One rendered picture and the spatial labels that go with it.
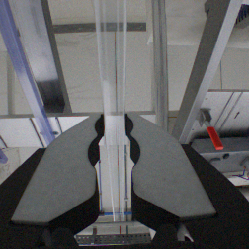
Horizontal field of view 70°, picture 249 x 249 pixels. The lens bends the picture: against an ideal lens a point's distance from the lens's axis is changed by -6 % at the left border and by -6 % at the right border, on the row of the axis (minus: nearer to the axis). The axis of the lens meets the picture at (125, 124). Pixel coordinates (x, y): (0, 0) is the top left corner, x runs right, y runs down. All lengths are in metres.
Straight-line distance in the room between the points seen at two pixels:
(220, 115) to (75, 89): 1.80
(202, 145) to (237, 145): 0.10
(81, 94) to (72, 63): 0.35
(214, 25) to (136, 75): 1.79
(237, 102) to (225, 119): 0.06
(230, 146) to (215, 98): 0.17
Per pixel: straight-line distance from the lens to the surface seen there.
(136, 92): 2.09
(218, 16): 0.36
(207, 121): 0.47
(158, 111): 0.63
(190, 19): 0.90
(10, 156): 1.15
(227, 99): 0.47
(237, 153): 0.58
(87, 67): 2.16
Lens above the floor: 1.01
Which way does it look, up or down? 3 degrees up
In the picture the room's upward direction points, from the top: 179 degrees clockwise
